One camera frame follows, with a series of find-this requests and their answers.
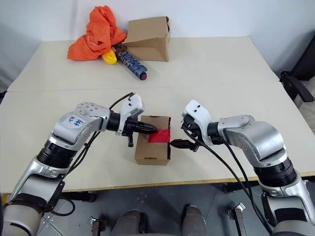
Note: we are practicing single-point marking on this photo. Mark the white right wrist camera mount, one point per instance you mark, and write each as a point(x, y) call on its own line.
point(199, 115)

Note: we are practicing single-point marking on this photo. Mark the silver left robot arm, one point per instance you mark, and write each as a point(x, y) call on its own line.
point(73, 127)

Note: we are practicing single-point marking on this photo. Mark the large open cardboard box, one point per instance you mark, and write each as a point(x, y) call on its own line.
point(150, 32)

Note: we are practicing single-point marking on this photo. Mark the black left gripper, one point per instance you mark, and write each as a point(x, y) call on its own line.
point(133, 127)

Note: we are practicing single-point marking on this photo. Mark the black office chair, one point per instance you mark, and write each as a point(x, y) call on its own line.
point(302, 64)

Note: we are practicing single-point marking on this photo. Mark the small brown cardboard box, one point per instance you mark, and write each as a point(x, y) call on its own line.
point(151, 153)

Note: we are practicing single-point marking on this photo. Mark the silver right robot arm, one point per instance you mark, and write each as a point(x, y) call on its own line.
point(261, 140)

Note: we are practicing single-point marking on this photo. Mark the red tape patch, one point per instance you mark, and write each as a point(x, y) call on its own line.
point(161, 137)

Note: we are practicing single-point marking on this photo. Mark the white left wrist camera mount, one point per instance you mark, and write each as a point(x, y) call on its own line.
point(133, 105)

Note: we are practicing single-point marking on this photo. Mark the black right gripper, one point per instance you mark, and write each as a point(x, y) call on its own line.
point(190, 125)

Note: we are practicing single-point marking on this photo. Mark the blue patterned folding umbrella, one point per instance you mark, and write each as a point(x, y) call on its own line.
point(131, 62)

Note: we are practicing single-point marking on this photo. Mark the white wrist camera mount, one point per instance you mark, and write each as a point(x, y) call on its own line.
point(133, 105)
point(199, 115)

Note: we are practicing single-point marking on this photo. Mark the yellow plastic object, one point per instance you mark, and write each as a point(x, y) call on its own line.
point(110, 58)

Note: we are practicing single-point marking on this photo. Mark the rusty metal bracket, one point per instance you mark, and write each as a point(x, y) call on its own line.
point(237, 218)
point(97, 226)

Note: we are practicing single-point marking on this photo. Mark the dark rounded shape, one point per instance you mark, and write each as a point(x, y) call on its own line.
point(194, 220)
point(130, 222)

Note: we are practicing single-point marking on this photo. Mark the black table frame bar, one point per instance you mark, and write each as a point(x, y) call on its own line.
point(78, 196)
point(240, 187)

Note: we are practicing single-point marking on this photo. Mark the orange crumpled cloth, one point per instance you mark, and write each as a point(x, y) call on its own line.
point(96, 39)

